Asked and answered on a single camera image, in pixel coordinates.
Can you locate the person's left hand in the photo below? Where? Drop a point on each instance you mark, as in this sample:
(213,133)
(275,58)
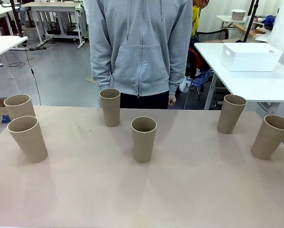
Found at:
(172,99)

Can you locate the beige tumbler cup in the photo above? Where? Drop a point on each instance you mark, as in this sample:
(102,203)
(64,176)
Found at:
(29,142)
(230,116)
(19,107)
(269,140)
(111,111)
(143,142)

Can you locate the white plastic basket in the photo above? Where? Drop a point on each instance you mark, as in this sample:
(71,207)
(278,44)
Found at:
(248,59)

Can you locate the person's left forearm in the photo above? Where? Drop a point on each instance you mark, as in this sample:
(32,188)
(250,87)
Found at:
(177,76)

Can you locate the person's right forearm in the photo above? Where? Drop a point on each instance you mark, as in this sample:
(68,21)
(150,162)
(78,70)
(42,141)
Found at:
(100,69)

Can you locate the pile of colourful clothes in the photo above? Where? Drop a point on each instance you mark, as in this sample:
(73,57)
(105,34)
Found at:
(199,73)

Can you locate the person in gray hoodie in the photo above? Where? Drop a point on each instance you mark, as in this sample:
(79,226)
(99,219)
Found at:
(142,47)

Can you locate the white side table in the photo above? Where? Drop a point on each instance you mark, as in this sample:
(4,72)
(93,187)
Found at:
(251,83)

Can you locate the yellow garment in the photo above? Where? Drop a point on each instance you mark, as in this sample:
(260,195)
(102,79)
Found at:
(196,19)

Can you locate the black office chair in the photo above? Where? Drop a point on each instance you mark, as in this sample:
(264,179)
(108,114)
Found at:
(225,33)

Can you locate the white background table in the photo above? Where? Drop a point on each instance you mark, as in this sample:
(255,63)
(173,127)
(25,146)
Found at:
(227,17)

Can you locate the round white container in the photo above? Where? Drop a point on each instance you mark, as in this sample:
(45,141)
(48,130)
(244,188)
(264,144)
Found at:
(238,14)

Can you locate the black tripod pole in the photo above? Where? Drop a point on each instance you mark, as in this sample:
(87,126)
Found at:
(250,19)

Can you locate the blue cloth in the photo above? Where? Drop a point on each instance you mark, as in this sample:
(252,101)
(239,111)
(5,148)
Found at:
(269,20)

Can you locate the white desk with wheeled legs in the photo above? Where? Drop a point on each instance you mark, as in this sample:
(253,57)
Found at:
(51,7)

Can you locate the seated person in blue jeans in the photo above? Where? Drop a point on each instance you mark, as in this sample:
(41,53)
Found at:
(24,14)

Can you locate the white table with pink cloth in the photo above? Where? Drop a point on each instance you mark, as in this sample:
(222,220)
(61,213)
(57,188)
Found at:
(6,44)

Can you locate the black camera stand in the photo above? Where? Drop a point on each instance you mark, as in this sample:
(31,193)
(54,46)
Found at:
(18,23)

